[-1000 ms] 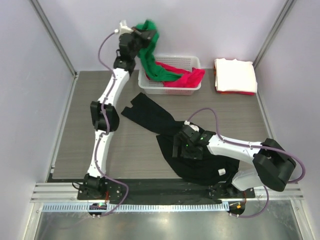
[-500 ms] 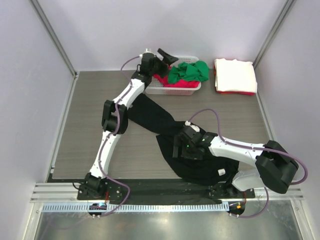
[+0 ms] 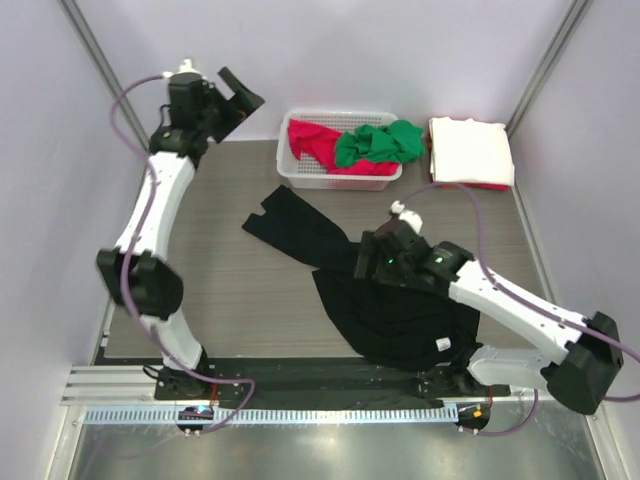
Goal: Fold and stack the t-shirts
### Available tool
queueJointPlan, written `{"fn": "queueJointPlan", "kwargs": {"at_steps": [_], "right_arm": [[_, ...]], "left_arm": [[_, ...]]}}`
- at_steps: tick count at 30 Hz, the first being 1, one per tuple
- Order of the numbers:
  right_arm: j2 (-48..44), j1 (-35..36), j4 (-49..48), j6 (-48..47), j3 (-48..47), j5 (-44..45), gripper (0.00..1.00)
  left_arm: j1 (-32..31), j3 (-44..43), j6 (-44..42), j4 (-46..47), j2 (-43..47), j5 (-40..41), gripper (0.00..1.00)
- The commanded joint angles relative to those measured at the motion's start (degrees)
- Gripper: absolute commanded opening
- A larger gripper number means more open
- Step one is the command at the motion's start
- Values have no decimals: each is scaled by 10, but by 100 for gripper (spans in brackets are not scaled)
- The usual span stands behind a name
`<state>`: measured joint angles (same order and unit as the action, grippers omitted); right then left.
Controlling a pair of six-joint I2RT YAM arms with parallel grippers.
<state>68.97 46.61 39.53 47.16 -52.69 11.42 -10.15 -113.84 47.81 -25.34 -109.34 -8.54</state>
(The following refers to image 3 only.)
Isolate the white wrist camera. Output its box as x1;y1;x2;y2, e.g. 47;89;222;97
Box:
162;58;202;80
390;200;423;234

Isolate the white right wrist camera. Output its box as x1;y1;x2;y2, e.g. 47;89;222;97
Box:
390;200;423;234

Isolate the right aluminium frame post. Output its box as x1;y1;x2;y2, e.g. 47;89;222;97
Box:
506;0;594;138

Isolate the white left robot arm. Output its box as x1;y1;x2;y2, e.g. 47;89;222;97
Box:
96;60;264;399

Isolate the aluminium frame post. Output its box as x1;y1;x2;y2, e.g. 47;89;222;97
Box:
506;0;594;138
57;0;148;148

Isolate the green t shirt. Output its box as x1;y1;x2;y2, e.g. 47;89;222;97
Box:
335;120;426;167

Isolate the white perforated plastic basket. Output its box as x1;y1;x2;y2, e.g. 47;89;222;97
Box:
276;108;403;191

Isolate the left aluminium frame post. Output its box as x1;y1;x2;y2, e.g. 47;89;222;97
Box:
57;0;148;148

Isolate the aluminium front rail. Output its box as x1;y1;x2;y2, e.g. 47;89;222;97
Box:
60;366;158;406

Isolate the folded orange t shirt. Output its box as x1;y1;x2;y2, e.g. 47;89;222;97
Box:
426;119;433;152

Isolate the white slotted cable duct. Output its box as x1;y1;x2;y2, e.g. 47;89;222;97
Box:
84;403;458;426

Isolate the folded white t shirt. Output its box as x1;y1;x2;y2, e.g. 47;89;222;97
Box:
430;117;515;187

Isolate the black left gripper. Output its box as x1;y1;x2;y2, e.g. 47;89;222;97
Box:
200;71;266;145

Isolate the pink t shirt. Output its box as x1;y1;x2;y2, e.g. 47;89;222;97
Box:
287;119;399;176

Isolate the black t shirt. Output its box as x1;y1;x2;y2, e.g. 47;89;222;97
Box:
242;186;480;371

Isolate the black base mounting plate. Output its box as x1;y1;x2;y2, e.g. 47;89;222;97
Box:
143;357;511;411

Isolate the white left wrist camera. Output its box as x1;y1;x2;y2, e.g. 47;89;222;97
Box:
162;58;202;80

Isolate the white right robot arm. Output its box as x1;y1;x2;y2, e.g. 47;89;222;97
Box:
354;216;623;415

